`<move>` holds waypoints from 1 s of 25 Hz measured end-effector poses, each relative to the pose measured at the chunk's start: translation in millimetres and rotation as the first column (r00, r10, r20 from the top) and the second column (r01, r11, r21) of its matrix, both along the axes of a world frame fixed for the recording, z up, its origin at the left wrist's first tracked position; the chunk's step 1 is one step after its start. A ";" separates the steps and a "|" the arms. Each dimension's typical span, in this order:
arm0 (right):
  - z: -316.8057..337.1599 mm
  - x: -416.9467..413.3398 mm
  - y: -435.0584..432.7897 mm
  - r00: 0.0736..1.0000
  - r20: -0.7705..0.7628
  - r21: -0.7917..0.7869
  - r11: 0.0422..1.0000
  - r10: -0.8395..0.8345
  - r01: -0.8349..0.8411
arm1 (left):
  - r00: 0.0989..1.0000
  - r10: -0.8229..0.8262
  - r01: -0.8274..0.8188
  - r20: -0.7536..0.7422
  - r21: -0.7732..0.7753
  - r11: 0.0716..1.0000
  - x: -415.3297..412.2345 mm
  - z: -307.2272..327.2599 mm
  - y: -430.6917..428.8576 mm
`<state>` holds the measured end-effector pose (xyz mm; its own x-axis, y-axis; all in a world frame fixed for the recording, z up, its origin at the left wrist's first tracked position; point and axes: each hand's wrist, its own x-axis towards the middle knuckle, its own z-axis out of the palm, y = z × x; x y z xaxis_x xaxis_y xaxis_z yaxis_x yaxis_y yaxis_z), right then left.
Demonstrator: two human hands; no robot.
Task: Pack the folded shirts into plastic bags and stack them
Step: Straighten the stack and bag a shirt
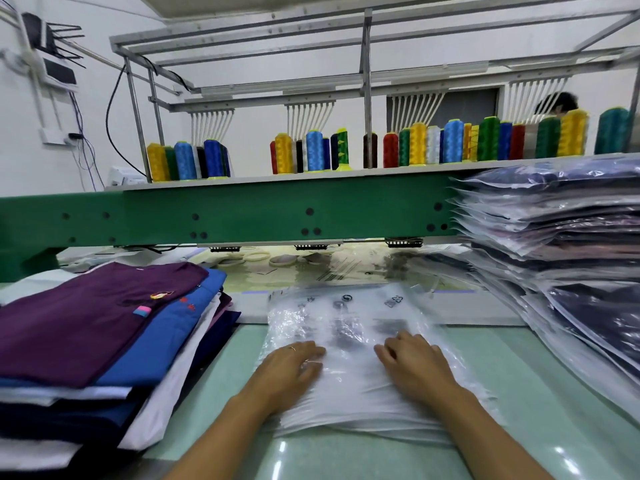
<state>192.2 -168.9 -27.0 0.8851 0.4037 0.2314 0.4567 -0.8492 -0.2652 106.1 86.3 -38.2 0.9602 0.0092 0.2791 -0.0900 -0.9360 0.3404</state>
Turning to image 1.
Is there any person's right hand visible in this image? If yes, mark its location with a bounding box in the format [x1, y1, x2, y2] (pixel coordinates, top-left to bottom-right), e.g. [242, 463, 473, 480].
[374, 331, 466, 406]

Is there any person's left hand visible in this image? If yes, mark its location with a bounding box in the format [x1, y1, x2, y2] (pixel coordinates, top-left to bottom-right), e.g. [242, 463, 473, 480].
[240, 339, 327, 416]

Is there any stack of plastic bags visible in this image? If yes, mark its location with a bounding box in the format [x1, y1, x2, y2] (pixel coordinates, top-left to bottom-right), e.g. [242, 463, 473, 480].
[258, 285, 501, 443]

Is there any stack of bagged garments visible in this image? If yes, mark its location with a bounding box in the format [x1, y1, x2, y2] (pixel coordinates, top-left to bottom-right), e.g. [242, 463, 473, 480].
[450, 157, 640, 421]

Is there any person's left forearm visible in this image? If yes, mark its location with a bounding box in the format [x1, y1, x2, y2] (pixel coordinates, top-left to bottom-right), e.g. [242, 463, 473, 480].
[165, 397, 291, 480]

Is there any person's right forearm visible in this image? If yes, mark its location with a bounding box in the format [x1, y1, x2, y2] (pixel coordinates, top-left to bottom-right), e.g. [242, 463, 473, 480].
[430, 383, 551, 480]

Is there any green machine beam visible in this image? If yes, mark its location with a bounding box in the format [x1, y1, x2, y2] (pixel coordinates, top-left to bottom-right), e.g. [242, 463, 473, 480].
[0, 173, 481, 284]

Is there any row of coloured thread spools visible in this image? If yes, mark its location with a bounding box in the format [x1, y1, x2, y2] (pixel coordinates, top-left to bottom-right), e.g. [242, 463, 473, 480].
[145, 107, 640, 183]

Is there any white box device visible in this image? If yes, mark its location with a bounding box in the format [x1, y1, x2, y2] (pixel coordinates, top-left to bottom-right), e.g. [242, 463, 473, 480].
[108, 167, 151, 188]

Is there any grey metal thread rack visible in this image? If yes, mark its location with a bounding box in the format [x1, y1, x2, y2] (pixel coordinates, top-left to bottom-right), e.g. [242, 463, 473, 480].
[110, 0, 640, 181]

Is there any black hanging cable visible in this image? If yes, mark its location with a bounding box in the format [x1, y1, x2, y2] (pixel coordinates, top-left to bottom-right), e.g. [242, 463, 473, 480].
[105, 59, 151, 181]

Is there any white wall socket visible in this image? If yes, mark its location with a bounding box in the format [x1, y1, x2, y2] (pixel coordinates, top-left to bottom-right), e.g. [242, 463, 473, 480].
[42, 127, 81, 146]

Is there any wall router with antennas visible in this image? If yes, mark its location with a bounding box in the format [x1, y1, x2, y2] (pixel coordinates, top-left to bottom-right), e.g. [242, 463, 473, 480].
[20, 11, 86, 91]

